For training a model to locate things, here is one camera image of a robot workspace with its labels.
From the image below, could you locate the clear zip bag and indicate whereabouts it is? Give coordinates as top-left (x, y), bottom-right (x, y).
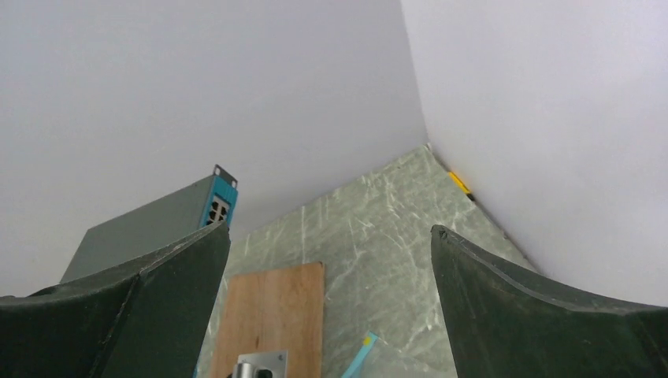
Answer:
top-left (342, 332), bottom-right (446, 378)

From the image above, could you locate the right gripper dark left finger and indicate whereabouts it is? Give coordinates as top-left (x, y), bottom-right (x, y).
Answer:
top-left (1, 222), bottom-right (231, 377)

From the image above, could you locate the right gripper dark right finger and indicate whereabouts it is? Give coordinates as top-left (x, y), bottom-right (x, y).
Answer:
top-left (431, 225), bottom-right (667, 377)

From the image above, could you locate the grey network switch box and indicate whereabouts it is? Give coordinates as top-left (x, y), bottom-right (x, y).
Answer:
top-left (61, 165), bottom-right (239, 283)

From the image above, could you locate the silver metal bracket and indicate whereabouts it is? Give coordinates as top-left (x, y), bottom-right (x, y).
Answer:
top-left (228, 350), bottom-right (288, 378)

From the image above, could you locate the wooden board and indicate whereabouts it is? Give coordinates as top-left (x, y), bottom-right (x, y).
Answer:
top-left (209, 261), bottom-right (325, 377)

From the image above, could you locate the yellow black pen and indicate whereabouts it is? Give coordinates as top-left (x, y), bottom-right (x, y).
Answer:
top-left (448, 171), bottom-right (476, 202)

